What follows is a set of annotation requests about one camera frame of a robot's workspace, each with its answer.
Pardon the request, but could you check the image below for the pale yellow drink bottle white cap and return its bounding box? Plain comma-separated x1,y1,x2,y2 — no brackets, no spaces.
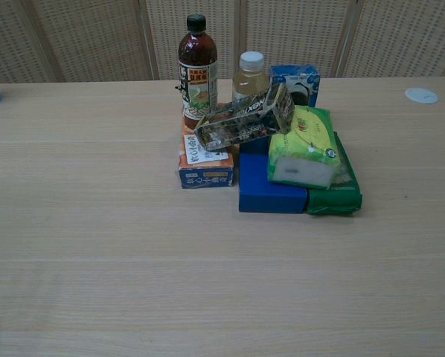
231,51,271,103

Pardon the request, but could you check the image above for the dark tea bottle black cap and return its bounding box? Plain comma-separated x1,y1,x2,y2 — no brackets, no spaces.
175,13,220,129

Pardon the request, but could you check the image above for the orange and blue carton box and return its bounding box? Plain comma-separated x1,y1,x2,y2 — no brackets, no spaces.
177,119,235,190

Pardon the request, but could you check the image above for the plain blue box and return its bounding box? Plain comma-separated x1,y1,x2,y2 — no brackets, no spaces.
238,142,309,214

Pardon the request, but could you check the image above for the clear plastic box with black print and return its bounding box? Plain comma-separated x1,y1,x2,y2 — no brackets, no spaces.
193,83,295,152

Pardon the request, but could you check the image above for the yellow green tissue pack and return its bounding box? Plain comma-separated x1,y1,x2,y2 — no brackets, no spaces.
267,105,340,190

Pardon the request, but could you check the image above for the dark green plastic package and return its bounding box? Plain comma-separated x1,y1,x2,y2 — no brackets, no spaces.
305,131,363,216

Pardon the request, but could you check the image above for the blue and white carton box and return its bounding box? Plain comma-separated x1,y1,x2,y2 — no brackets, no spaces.
269,65,321,109

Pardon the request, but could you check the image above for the woven folding screen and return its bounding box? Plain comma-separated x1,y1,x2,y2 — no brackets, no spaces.
0,0,445,85

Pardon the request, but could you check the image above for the grey round table cable cover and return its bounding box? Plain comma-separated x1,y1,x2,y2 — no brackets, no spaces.
405,87,439,103

